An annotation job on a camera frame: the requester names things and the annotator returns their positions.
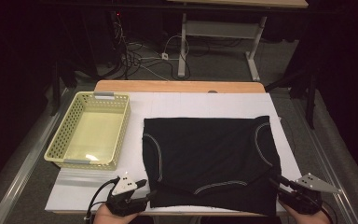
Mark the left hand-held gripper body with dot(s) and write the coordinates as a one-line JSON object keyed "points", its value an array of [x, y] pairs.
{"points": [[124, 186]]}

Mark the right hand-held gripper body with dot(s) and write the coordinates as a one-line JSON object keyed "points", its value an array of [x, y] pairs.
{"points": [[313, 184]]}

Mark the pale yellow perforated basket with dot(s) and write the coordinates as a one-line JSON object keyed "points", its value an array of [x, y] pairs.
{"points": [[93, 133]]}

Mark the black knit vest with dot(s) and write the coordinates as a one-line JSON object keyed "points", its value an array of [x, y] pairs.
{"points": [[208, 155]]}

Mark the person's left hand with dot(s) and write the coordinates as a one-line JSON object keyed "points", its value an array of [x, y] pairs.
{"points": [[105, 217]]}

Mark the person's right hand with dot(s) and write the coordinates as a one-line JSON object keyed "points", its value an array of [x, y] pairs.
{"points": [[304, 219]]}

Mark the black metal stand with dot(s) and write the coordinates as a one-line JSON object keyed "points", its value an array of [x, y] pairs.
{"points": [[310, 102], [56, 87]]}

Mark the white table cover board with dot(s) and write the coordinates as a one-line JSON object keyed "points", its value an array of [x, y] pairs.
{"points": [[199, 104]]}

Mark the white power adapter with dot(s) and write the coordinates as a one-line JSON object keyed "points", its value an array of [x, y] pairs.
{"points": [[164, 56]]}

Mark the dark device with red light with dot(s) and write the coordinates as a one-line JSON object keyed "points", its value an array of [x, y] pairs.
{"points": [[117, 18]]}

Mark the white-framed desk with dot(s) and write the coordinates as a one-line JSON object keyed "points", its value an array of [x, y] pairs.
{"points": [[220, 29]]}

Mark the aluminium floor rail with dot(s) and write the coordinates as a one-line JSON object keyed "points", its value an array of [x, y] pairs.
{"points": [[326, 155], [28, 161]]}

